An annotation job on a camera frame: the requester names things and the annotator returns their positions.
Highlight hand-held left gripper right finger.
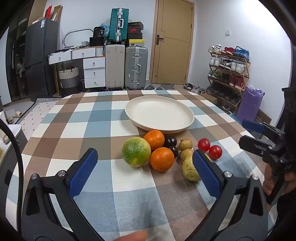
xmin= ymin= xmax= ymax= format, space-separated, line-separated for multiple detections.
xmin=185 ymin=149 xmax=275 ymax=241

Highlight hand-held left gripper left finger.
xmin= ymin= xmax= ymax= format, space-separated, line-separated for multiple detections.
xmin=21 ymin=148 xmax=104 ymax=241

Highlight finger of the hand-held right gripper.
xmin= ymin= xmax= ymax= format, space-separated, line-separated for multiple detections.
xmin=242 ymin=120 xmax=285 ymax=142
xmin=238 ymin=135 xmax=278 ymax=160

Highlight yellow-green pear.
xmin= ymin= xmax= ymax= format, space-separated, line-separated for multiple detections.
xmin=182 ymin=153 xmax=212 ymax=182

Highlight red cherry tomato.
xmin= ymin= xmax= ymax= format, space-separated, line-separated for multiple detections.
xmin=209 ymin=145 xmax=223 ymax=160
xmin=198 ymin=138 xmax=211 ymax=152

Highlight small brown round fruit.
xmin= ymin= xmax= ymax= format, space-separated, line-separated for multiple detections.
xmin=180 ymin=148 xmax=194 ymax=162
xmin=179 ymin=138 xmax=193 ymax=151

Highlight orange mandarin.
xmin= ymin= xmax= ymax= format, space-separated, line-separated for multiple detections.
xmin=149 ymin=147 xmax=175 ymax=172
xmin=143 ymin=130 xmax=165 ymax=151

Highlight green speckled round melon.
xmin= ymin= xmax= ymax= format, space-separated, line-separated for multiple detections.
xmin=122 ymin=137 xmax=151 ymax=168

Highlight cream round plate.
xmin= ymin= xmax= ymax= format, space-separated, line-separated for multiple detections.
xmin=125 ymin=96 xmax=195 ymax=134

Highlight person's right hand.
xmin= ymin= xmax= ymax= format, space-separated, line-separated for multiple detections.
xmin=263 ymin=163 xmax=296 ymax=196

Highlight person's left hand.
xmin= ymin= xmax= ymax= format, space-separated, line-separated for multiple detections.
xmin=115 ymin=231 xmax=148 ymax=241

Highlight brown doormat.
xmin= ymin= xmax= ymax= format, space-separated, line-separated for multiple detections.
xmin=254 ymin=109 xmax=272 ymax=126

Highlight purple bag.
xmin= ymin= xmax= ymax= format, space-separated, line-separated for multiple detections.
xmin=235 ymin=85 xmax=265 ymax=119

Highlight checkered tablecloth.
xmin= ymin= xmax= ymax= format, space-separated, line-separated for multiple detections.
xmin=6 ymin=89 xmax=278 ymax=241

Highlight rows of shoes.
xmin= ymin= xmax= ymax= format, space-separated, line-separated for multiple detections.
xmin=208 ymin=44 xmax=250 ymax=103

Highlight cardboard box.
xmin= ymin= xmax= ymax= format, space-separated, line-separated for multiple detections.
xmin=201 ymin=91 xmax=217 ymax=103

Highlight wooden shoe rack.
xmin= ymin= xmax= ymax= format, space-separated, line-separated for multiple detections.
xmin=206 ymin=52 xmax=251 ymax=114

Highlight sneakers on floor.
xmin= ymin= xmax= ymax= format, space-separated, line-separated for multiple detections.
xmin=184 ymin=83 xmax=207 ymax=94

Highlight beige slippers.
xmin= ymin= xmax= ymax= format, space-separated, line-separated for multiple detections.
xmin=8 ymin=111 xmax=23 ymax=123

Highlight wicker laundry basket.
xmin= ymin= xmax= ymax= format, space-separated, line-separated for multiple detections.
xmin=58 ymin=67 xmax=80 ymax=89

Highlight white desk with drawers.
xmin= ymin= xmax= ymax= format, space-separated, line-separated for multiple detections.
xmin=48 ymin=46 xmax=106 ymax=96

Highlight wooden door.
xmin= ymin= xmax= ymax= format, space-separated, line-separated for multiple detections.
xmin=149 ymin=0 xmax=195 ymax=86

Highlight beige suitcase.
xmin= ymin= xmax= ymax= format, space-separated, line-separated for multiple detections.
xmin=105 ymin=44 xmax=126 ymax=90

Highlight silver grey suitcase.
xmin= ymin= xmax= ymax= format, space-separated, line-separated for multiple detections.
xmin=125 ymin=46 xmax=149 ymax=91

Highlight black refrigerator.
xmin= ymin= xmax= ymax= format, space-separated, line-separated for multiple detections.
xmin=25 ymin=18 xmax=61 ymax=98

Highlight black storage box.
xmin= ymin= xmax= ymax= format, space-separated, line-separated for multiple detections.
xmin=89 ymin=37 xmax=107 ymax=47

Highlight yellow shoe box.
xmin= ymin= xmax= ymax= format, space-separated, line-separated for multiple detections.
xmin=129 ymin=39 xmax=147 ymax=47

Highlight curved metal tube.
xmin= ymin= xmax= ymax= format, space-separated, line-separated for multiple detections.
xmin=63 ymin=29 xmax=94 ymax=48

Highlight blue plastic bag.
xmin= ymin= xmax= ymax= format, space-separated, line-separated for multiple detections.
xmin=99 ymin=23 xmax=111 ymax=38

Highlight teal suitcase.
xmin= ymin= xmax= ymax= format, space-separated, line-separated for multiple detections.
xmin=109 ymin=8 xmax=129 ymax=44

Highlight flat cardboard sheets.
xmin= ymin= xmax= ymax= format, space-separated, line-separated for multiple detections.
xmin=28 ymin=0 xmax=63 ymax=26

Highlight black cable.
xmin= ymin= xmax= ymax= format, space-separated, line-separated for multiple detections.
xmin=0 ymin=119 xmax=23 ymax=232

